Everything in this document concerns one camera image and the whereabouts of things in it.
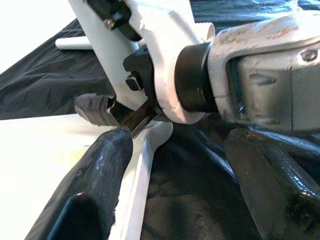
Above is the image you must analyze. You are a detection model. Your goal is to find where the white plastic table leg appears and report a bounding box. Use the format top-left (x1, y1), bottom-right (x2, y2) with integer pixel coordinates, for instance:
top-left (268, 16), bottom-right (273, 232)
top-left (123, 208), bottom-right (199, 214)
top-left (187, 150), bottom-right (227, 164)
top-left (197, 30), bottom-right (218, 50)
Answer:
top-left (67, 0), bottom-right (148, 112)
top-left (54, 21), bottom-right (216, 51)

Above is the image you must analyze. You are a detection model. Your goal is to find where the white plastic table top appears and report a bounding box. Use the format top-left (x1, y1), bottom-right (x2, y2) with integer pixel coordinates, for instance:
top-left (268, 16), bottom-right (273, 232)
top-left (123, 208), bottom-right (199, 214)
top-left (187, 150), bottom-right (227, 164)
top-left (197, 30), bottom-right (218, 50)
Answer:
top-left (0, 113), bottom-right (175, 240)

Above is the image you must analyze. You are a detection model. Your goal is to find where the black plastic table cover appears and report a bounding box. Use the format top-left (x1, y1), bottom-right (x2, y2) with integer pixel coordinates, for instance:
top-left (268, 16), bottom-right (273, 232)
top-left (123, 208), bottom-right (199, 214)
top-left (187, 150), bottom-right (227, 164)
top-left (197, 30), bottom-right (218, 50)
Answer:
top-left (0, 0), bottom-right (320, 240)

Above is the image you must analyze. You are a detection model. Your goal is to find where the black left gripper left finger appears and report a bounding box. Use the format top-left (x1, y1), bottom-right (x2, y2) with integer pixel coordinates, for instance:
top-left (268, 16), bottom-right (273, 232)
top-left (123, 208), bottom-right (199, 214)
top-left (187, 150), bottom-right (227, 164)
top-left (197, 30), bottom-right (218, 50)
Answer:
top-left (24, 127), bottom-right (134, 240)

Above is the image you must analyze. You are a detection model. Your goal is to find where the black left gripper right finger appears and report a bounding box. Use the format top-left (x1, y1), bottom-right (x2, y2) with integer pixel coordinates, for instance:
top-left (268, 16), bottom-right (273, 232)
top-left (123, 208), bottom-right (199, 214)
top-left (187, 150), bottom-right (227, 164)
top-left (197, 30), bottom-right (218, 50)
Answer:
top-left (223, 128), bottom-right (320, 240)

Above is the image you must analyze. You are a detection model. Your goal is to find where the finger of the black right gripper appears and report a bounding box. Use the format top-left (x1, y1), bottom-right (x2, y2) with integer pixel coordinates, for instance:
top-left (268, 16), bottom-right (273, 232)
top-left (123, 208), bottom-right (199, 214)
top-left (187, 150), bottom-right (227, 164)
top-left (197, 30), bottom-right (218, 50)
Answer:
top-left (74, 93), bottom-right (119, 128)

